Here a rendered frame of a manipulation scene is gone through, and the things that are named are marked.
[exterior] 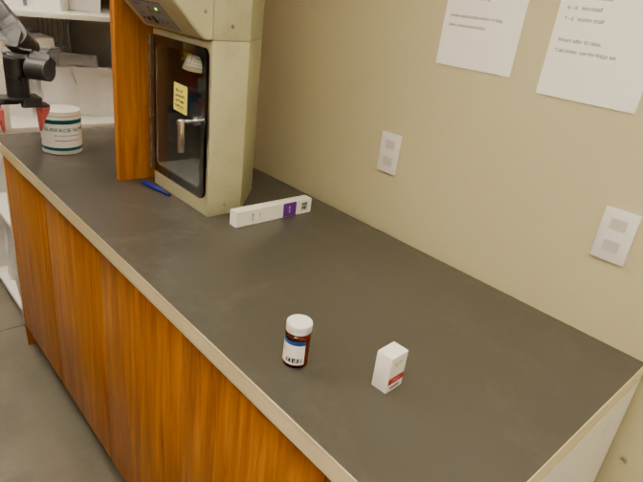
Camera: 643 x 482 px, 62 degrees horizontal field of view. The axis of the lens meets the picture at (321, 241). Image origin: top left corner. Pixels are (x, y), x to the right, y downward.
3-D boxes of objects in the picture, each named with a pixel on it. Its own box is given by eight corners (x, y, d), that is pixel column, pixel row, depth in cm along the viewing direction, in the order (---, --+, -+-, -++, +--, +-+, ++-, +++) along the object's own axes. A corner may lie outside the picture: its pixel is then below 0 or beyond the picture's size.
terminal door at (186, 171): (154, 167, 168) (153, 32, 151) (205, 200, 148) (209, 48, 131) (152, 168, 167) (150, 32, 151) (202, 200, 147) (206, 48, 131)
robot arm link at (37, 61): (28, 44, 151) (10, 26, 143) (67, 50, 150) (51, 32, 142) (16, 83, 149) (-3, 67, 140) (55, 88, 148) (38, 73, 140)
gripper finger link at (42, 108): (53, 133, 154) (50, 99, 150) (26, 134, 150) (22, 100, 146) (45, 127, 159) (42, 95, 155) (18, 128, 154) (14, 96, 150)
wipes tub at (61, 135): (75, 143, 197) (72, 102, 191) (88, 153, 189) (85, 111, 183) (36, 146, 189) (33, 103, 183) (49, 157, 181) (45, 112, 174)
